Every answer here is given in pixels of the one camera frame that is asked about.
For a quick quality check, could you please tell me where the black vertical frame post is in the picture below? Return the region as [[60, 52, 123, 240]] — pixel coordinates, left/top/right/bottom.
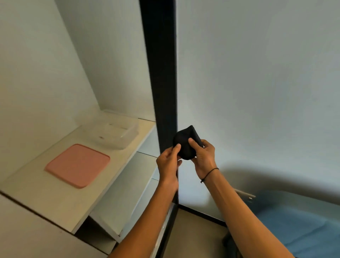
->
[[139, 0, 179, 258]]

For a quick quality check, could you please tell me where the person's left hand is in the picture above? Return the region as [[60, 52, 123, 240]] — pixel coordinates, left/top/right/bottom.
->
[[156, 144, 183, 188]]

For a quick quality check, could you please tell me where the pink square lid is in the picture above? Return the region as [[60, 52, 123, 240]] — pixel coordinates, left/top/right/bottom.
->
[[44, 144, 111, 189]]

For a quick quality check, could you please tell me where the person's right hand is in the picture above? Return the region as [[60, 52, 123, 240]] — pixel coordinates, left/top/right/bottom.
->
[[188, 138, 219, 182]]

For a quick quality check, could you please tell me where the black string bracelet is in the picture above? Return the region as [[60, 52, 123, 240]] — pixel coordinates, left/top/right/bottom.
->
[[200, 168, 219, 183]]

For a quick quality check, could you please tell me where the person's left forearm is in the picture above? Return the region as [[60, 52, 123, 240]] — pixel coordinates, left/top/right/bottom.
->
[[107, 179, 179, 258]]

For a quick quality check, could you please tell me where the white shelf unit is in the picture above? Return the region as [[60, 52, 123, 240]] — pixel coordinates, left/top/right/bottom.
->
[[0, 109, 178, 258]]

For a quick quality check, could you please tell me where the black cloth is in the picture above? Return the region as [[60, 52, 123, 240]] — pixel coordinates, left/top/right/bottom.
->
[[173, 125, 204, 160]]

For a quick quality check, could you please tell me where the person's right forearm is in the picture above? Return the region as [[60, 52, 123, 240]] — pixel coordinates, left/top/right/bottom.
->
[[203, 169, 295, 258]]

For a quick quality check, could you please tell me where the blue bed mattress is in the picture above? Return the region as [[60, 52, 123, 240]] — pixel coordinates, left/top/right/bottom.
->
[[226, 190, 340, 258]]

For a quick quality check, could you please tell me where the clear plastic container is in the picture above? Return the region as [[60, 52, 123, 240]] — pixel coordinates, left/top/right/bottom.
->
[[80, 110, 140, 150]]

